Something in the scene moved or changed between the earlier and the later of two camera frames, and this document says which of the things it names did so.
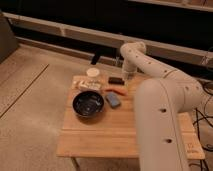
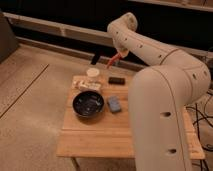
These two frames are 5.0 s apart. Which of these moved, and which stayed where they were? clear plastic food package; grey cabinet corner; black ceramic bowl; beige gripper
Moved: beige gripper
Stayed: black ceramic bowl; grey cabinet corner; clear plastic food package
